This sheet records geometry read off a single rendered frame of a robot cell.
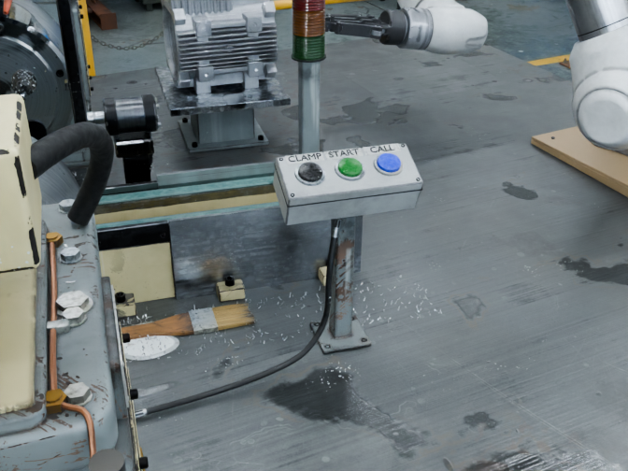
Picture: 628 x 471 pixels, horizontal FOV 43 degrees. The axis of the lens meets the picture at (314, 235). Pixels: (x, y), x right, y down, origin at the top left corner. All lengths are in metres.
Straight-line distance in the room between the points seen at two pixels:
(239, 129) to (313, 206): 0.77
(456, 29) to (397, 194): 0.90
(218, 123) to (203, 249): 0.56
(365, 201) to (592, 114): 0.59
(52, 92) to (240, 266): 0.42
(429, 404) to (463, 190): 0.61
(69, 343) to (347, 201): 0.50
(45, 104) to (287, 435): 0.69
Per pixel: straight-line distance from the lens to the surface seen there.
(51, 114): 1.39
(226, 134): 1.72
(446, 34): 1.84
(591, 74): 1.49
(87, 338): 0.56
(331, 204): 0.97
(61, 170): 0.93
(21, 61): 1.36
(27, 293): 0.59
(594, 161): 1.69
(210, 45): 1.61
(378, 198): 0.99
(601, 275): 1.35
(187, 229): 1.16
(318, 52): 1.49
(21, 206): 0.46
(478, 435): 1.01
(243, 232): 1.18
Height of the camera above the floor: 1.49
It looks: 30 degrees down
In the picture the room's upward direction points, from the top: straight up
